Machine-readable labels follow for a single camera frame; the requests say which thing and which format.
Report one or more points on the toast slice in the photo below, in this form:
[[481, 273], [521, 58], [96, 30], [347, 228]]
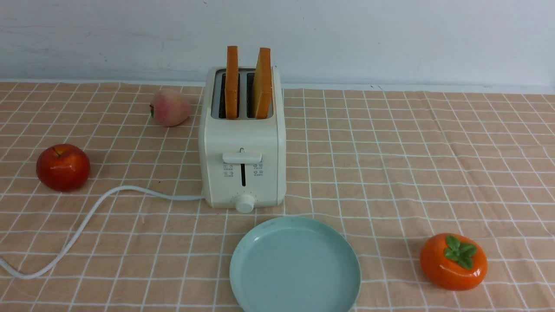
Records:
[[262, 94], [231, 83]]

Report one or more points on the white two-slot toaster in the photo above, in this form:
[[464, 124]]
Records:
[[243, 160]]

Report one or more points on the light blue plate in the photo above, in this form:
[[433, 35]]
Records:
[[294, 264]]

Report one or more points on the pink peach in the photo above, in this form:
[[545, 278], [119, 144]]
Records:
[[170, 108]]

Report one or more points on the orange checkered tablecloth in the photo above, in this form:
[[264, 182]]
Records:
[[388, 169]]

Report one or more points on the orange persimmon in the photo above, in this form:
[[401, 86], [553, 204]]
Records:
[[453, 262]]

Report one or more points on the red apple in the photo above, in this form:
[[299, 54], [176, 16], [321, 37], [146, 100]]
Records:
[[63, 167]]

